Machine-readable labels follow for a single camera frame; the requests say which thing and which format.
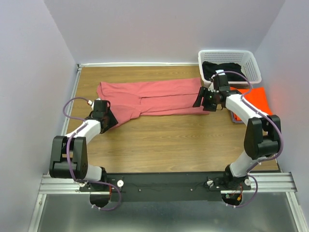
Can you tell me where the folded orange t shirt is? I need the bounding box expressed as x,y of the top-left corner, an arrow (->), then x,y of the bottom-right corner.
237,87 -> 273,115

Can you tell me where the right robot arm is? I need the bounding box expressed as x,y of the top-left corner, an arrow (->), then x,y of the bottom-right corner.
193,71 -> 283,189

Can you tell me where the white plastic laundry basket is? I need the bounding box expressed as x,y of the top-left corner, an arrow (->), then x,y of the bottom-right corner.
198,50 -> 262,88

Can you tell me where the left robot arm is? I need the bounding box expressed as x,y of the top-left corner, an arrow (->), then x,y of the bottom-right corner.
49,99 -> 118,191

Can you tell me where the black t shirt in basket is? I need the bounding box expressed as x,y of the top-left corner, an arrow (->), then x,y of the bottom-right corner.
201,61 -> 246,82

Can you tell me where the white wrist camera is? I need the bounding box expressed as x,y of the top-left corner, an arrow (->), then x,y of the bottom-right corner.
87,100 -> 94,107
210,70 -> 226,92

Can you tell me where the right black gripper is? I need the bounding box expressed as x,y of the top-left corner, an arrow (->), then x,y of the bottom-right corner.
192,86 -> 218,112

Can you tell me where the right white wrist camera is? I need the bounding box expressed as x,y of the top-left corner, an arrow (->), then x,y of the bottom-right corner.
210,70 -> 226,92

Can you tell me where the aluminium frame rail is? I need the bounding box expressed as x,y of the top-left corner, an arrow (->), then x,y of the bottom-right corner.
28,64 -> 309,232

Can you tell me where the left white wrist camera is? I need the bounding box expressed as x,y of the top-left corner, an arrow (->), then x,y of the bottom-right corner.
87,100 -> 94,107

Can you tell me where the pink t shirt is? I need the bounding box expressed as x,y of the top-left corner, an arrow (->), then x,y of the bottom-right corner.
97,78 -> 209,127

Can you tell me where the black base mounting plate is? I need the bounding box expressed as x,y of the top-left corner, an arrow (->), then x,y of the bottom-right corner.
80,172 -> 251,205

